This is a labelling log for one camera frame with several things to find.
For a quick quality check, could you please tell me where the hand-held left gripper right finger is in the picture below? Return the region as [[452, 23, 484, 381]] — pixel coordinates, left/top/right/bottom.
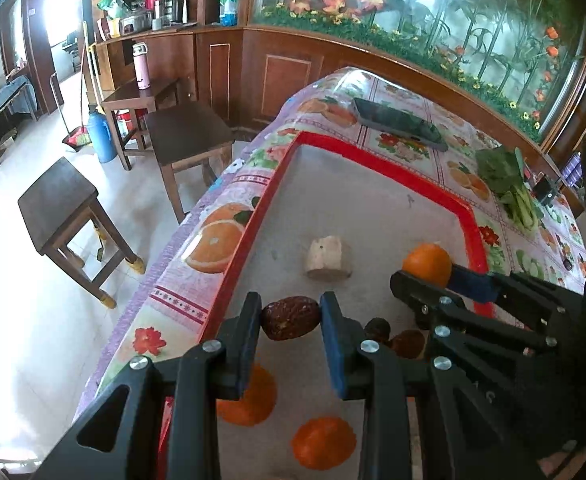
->
[[319, 291, 544, 480]]

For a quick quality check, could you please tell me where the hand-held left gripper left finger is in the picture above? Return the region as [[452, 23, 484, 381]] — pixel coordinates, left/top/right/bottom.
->
[[33, 291, 264, 480]]

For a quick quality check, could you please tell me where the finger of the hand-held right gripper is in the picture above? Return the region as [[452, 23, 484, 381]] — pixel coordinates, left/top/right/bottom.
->
[[391, 269, 557, 358], [447, 261, 584, 332]]

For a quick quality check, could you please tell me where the orange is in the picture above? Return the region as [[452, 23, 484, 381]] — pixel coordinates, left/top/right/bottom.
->
[[402, 242, 454, 288], [291, 416, 358, 472], [216, 362, 278, 427]]

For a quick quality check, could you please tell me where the beige sugarcane piece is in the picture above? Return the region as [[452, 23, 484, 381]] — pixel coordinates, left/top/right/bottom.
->
[[304, 235, 354, 282]]

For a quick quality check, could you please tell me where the red tray with white inside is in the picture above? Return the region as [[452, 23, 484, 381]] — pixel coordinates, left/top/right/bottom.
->
[[158, 130, 491, 480]]

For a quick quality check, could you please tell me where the green bok choy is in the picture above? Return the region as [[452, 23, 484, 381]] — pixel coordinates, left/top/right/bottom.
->
[[475, 146, 544, 235]]

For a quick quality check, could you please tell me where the black cylindrical device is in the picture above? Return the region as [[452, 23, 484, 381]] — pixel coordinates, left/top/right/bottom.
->
[[533, 172, 561, 206]]

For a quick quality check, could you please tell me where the dark phone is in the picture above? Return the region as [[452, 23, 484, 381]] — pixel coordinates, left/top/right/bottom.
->
[[353, 97, 448, 152]]

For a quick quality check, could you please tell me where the floral printed tablecloth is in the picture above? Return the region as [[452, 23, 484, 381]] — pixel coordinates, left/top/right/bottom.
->
[[73, 66, 586, 480]]

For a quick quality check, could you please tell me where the dark wooden stool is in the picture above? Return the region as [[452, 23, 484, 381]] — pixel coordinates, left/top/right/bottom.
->
[[143, 101, 236, 223], [18, 156, 146, 309]]

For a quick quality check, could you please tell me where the blue water jug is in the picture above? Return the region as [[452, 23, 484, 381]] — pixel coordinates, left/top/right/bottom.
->
[[87, 105, 118, 163]]

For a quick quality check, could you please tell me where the wooden counter cabinet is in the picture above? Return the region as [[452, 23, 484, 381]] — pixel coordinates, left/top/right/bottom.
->
[[90, 25, 544, 146]]

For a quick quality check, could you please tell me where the red dustpan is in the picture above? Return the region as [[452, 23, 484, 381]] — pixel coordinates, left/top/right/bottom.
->
[[63, 127, 92, 151]]

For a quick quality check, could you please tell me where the wooden bench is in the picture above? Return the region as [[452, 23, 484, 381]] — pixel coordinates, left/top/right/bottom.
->
[[100, 77, 181, 171]]

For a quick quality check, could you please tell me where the glass aquarium with artificial flowers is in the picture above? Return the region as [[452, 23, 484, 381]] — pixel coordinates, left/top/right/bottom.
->
[[245, 0, 586, 146]]

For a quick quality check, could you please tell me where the pink thermos bottle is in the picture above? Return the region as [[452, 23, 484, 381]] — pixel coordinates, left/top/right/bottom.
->
[[132, 41, 152, 91]]

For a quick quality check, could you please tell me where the silver radio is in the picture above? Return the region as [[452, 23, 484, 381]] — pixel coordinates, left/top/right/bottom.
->
[[119, 12, 154, 36]]

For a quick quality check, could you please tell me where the table with blue cloth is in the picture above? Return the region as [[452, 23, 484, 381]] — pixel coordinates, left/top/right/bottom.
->
[[0, 76, 38, 153]]

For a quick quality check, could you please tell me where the broom handle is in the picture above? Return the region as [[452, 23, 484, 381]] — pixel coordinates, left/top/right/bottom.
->
[[49, 72, 74, 136]]

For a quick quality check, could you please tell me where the yellow mop handle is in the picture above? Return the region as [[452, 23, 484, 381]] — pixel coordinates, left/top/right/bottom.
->
[[82, 20, 101, 106]]

